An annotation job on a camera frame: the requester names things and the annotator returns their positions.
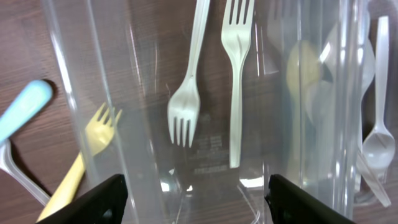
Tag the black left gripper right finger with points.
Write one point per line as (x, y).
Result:
(289, 204)

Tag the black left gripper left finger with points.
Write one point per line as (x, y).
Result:
(104, 204)

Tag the yellow plastic fork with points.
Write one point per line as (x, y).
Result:
(81, 161)

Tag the thick white spoon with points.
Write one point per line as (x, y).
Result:
(372, 180)

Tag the white spoon bowl down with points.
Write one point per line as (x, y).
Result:
(379, 146)

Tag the clear white thin fork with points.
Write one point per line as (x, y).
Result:
(9, 166)

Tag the white fork tines down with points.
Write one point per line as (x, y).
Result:
(184, 106)

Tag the light blue plastic fork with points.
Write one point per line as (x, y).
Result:
(35, 95)

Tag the yellow plastic spoon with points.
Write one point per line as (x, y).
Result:
(302, 71)

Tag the white fork long handle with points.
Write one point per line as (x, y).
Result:
(236, 40)

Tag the clear left plastic container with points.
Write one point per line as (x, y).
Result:
(167, 94)

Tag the clear plastic container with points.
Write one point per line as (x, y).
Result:
(167, 94)
(337, 29)

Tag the clear right plastic container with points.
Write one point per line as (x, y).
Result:
(337, 29)

